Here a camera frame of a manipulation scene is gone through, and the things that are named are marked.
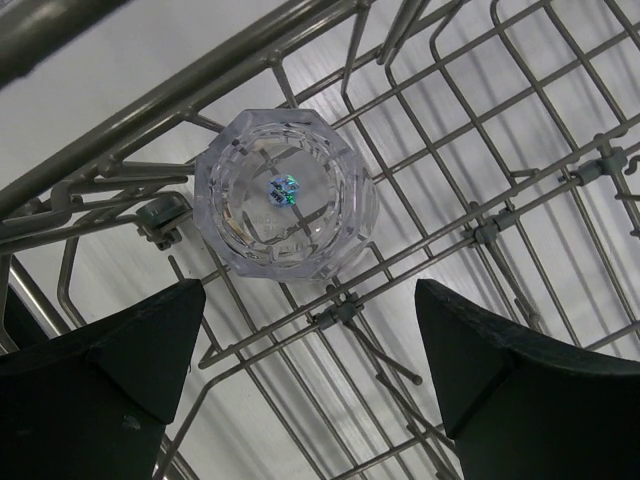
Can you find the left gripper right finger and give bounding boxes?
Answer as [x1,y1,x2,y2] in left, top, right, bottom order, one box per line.
[415,279,639,479]

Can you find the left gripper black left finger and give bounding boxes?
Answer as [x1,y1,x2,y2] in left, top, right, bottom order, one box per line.
[1,279,206,479]

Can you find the clear glass cup front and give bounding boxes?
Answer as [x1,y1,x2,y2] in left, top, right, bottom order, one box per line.
[193,109,379,283]

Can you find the grey wire dish rack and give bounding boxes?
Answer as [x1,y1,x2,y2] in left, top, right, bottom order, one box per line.
[1,1,639,479]

